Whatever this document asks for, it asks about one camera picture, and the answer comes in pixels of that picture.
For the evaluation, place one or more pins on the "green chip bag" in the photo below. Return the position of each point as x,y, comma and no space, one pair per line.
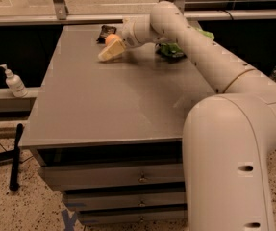
173,51

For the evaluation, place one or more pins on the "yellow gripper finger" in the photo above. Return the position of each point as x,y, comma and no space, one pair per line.
113,49

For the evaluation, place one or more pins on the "dark rxbar chocolate wrapper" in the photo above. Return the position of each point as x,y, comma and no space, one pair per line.
105,31

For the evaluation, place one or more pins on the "metal railing frame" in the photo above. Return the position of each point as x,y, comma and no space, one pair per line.
80,13

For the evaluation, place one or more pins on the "bottom grey drawer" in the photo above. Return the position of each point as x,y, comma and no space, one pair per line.
177,212

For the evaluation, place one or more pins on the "white pump bottle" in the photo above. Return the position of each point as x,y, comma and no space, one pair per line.
14,82

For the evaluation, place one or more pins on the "grey drawer cabinet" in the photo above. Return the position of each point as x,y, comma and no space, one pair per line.
131,109

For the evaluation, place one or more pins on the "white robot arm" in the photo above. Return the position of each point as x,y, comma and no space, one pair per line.
227,136

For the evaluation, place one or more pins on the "top grey drawer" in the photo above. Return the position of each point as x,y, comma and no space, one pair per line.
96,176

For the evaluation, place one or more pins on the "middle grey drawer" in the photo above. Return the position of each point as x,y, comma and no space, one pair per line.
124,199

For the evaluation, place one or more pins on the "grey drawer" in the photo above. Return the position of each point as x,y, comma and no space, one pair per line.
124,199
96,176
177,212

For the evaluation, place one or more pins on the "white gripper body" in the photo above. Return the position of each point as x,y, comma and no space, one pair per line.
130,35

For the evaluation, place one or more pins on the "black stand leg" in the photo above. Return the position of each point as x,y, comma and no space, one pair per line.
14,156

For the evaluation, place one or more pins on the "orange fruit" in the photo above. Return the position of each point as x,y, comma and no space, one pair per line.
110,38

